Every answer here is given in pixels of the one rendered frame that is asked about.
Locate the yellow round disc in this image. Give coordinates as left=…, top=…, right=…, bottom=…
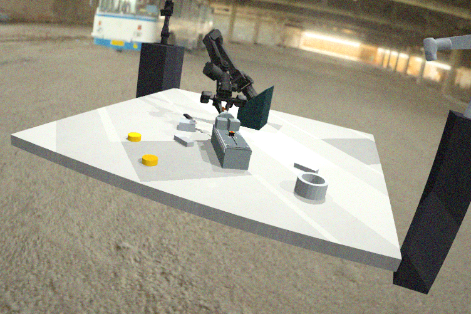
left=128, top=132, right=141, bottom=142
left=142, top=154, right=158, bottom=166

